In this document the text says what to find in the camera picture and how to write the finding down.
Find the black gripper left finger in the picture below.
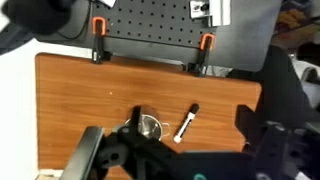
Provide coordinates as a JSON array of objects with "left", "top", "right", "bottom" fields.
[{"left": 59, "top": 105, "right": 175, "bottom": 180}]

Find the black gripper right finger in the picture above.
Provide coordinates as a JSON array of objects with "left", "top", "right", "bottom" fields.
[{"left": 235, "top": 105, "right": 320, "bottom": 180}]

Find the small steel pot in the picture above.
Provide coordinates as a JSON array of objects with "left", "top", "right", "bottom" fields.
[{"left": 125, "top": 105, "right": 171, "bottom": 141}]

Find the white marker with black cap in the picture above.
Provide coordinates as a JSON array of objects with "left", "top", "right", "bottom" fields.
[{"left": 173, "top": 104, "right": 200, "bottom": 143}]

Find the black perforated breadboard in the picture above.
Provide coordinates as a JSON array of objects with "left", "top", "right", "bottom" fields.
[{"left": 36, "top": 0, "right": 281, "bottom": 71}]

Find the orange black clamp near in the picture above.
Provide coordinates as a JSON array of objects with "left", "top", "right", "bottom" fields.
[{"left": 91, "top": 16, "right": 112, "bottom": 64}]

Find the orange black clamp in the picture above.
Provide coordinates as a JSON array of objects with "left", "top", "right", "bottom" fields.
[
  {"left": 91, "top": 16, "right": 112, "bottom": 64},
  {"left": 187, "top": 33, "right": 215, "bottom": 77}
]

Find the orange black clamp far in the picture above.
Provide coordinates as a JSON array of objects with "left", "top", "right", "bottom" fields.
[{"left": 187, "top": 33, "right": 215, "bottom": 77}]

